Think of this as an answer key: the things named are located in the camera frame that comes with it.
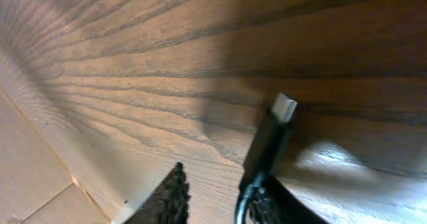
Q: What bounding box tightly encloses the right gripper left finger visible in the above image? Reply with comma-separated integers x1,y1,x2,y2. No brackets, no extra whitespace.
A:
125,162,191,224

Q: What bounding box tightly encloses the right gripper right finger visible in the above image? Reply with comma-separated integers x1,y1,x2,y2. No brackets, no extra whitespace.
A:
248,177,327,224

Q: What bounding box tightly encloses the black USB charging cable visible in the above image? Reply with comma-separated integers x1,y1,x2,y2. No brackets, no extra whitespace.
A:
233,92,298,224

